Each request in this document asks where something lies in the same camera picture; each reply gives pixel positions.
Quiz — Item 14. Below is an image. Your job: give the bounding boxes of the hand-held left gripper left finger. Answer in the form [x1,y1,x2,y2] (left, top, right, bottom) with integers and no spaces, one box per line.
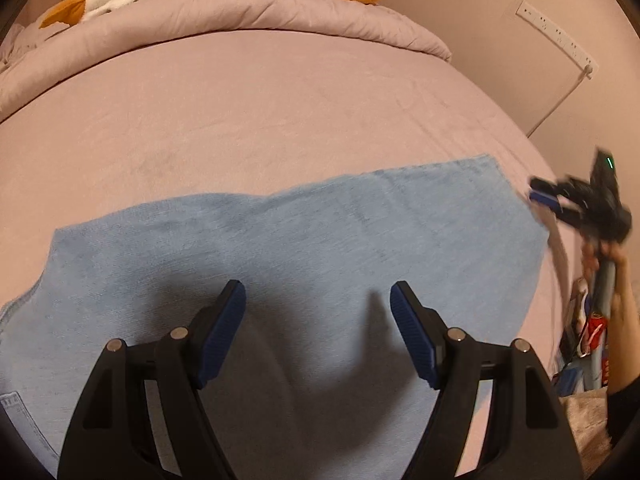
[57,280,247,480]

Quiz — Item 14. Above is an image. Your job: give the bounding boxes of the red soda can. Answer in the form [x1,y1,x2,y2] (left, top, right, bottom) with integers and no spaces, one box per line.
[582,312,610,351]

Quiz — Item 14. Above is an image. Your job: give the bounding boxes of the white power strip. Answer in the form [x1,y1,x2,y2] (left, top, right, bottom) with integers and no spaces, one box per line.
[516,0,599,77]

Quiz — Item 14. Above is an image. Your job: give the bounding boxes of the light blue denim pants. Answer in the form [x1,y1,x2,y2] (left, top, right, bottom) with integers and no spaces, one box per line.
[0,154,548,478]

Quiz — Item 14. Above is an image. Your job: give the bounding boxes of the person's right forearm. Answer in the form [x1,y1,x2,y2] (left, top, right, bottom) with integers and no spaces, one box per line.
[605,260,640,446]

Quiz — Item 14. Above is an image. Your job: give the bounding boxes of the beige fluffy cloth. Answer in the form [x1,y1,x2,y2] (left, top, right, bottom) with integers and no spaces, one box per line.
[560,394,613,466]

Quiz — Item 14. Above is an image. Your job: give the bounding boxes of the white power cable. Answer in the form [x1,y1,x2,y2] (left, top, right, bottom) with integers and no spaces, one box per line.
[526,72,588,137]

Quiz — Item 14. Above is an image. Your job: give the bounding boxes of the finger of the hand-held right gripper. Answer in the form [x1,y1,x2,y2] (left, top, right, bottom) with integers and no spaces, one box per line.
[547,202,585,230]
[529,176,571,212]

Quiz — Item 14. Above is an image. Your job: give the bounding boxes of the blue box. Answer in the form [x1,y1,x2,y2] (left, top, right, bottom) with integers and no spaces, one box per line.
[552,350,608,397]

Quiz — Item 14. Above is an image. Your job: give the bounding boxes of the pink comforter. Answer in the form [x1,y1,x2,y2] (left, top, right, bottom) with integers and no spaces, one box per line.
[0,0,453,123]

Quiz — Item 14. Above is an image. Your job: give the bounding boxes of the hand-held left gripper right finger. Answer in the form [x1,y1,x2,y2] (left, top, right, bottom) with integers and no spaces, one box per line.
[390,281,583,480]

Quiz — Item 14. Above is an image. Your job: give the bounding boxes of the person's right hand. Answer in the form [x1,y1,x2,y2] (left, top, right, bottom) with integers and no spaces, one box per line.
[581,239,629,282]

